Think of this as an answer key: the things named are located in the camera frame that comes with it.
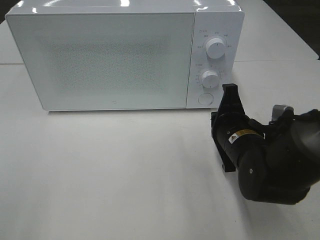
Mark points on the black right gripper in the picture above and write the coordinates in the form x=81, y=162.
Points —
x=237, y=142

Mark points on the round white door button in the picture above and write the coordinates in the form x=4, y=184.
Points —
x=205, y=99

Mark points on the white microwave knob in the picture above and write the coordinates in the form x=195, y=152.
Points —
x=215, y=47
x=210, y=79

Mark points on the white microwave door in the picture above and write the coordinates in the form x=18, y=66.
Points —
x=106, y=61

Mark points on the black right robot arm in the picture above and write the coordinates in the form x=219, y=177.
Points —
x=276, y=163

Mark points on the white microwave oven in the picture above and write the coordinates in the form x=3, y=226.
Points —
x=211, y=18

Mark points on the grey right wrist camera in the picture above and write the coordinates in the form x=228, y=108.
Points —
x=278, y=110

